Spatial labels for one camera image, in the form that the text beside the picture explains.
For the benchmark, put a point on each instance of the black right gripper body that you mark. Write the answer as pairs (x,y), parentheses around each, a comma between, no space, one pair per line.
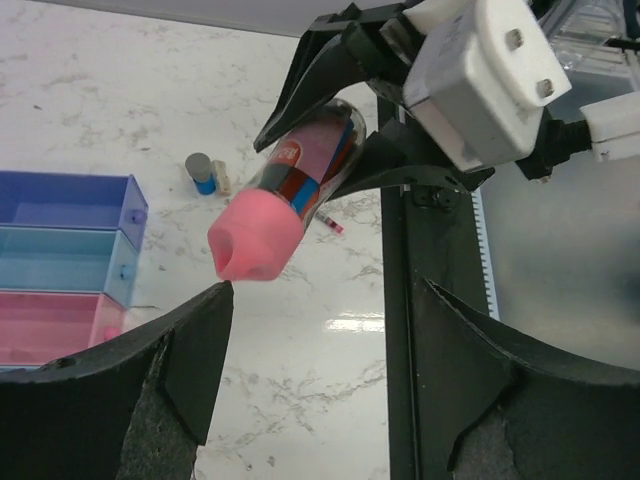
(384,44)

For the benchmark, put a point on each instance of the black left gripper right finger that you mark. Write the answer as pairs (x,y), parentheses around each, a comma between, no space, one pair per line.
(500,404)

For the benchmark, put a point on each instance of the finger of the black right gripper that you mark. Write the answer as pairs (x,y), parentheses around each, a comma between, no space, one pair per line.
(320,69)
(398,155)

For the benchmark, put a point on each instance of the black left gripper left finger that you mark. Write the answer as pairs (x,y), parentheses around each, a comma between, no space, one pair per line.
(136,407)

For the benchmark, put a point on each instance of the pink capped clear bottle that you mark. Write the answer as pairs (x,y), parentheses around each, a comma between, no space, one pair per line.
(256,235)

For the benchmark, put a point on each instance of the blue glue stick grey cap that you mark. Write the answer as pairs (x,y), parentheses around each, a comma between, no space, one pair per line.
(198,166)

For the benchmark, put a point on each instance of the red pen right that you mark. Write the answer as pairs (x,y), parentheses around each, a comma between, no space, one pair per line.
(329,222)

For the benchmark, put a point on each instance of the pink drawer box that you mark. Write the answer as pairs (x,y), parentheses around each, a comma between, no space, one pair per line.
(37,328)

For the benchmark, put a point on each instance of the teal blue drawer box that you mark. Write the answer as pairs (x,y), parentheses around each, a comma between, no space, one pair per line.
(72,261)

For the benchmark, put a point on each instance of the white eraser stick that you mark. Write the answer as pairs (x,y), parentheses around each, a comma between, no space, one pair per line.
(221,178)

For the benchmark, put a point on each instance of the purple drawer box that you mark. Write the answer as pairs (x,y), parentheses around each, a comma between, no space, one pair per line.
(74,201)

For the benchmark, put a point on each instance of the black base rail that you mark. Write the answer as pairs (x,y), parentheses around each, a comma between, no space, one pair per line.
(430,248)

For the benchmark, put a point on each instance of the white cable duct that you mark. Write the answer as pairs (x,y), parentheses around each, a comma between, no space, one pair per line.
(485,254)

